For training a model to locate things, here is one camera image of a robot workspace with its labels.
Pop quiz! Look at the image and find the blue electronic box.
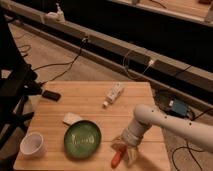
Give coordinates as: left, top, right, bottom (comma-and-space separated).
169, 99, 188, 118

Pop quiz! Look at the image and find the black tripod stand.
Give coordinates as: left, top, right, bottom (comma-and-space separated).
0, 13, 44, 148

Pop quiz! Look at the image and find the grey metal rail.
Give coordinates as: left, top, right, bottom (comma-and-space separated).
0, 0, 213, 115

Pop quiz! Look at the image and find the white object on rail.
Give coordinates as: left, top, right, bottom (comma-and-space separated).
45, 4, 65, 22

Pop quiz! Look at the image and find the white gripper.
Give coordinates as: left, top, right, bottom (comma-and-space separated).
111, 119, 150, 166

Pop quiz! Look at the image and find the black floor cable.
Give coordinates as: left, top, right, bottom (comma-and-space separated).
31, 38, 88, 85

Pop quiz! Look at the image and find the white looped cable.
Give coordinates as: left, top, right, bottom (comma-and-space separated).
122, 49, 155, 81

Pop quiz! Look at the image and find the black rectangular device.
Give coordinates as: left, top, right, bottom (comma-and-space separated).
42, 90, 61, 101

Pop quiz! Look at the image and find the white tube with cap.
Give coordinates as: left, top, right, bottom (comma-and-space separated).
103, 82, 124, 108

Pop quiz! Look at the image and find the white sponge block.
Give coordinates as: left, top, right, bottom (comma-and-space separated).
63, 113, 82, 125

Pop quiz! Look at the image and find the green ceramic bowl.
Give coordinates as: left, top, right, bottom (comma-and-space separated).
64, 120, 102, 160

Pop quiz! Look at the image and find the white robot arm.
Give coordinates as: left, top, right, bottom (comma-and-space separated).
112, 104, 213, 165

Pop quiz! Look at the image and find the white cup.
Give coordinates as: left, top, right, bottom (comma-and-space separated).
20, 132, 46, 158

